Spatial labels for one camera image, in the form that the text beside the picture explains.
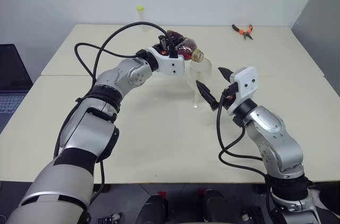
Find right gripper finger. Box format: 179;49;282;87
217;66;235;82
195;80;220;112

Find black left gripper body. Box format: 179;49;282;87
151;43;171;56

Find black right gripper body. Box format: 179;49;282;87
219;82;239;111

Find clear plastic cup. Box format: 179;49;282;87
186;57;214;111

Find bottle with red liquid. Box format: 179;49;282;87
166;30;206;64

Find clear tube with yellow-green cap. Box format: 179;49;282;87
135;5;150;32

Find orange and black pliers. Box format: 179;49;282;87
231;23;254;41

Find dark rounded shape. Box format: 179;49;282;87
198;188;235;224
138;191;170;224

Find dark laptop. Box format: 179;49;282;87
0;44;34;133

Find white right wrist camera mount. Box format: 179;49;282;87
226;66;259;117

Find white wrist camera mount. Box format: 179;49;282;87
145;46;186;77
226;66;259;117

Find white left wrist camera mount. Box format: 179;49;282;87
145;46;186;77

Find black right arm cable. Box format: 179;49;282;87
215;83;269;180

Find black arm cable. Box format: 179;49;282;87
53;21;179;205
215;83;269;180

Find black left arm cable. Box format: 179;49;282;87
53;21;179;205

